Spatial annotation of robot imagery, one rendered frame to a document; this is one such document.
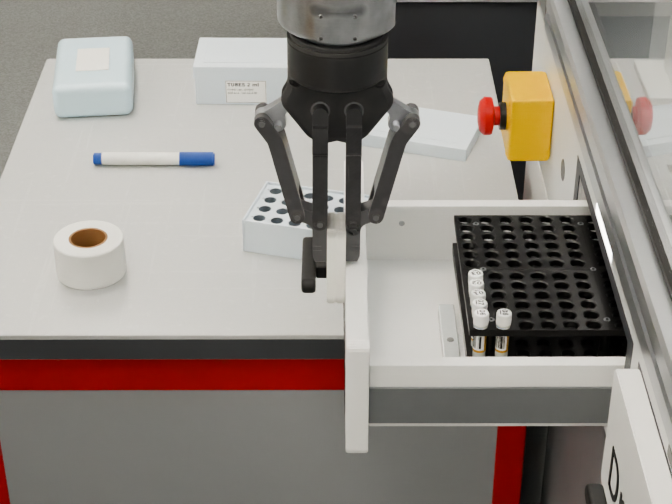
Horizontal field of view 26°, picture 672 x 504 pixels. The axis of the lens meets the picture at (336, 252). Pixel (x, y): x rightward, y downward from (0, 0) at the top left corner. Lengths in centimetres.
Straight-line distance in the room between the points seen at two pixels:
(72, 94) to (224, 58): 19
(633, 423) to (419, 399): 19
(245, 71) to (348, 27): 75
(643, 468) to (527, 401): 18
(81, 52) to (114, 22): 212
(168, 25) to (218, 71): 215
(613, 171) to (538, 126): 31
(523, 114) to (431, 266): 22
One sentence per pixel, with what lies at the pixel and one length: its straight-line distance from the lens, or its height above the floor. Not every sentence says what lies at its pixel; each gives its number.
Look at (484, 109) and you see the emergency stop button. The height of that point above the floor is 89.
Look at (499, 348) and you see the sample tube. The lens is 117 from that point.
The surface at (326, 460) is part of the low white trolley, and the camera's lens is 150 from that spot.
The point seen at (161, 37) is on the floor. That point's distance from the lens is 387.
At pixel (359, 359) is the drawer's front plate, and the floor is 91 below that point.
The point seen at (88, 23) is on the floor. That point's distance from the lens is 398.
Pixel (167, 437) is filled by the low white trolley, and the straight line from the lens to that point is 149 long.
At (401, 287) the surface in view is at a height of 84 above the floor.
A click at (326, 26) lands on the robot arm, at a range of 104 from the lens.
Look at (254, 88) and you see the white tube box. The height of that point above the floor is 78.
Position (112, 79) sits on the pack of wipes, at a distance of 178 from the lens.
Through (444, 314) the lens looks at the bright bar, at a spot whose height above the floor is 85.
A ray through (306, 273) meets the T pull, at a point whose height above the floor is 91.
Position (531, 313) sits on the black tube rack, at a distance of 118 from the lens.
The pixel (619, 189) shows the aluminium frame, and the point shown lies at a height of 99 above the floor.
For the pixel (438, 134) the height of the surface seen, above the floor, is 78.
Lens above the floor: 157
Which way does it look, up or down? 33 degrees down
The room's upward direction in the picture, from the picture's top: straight up
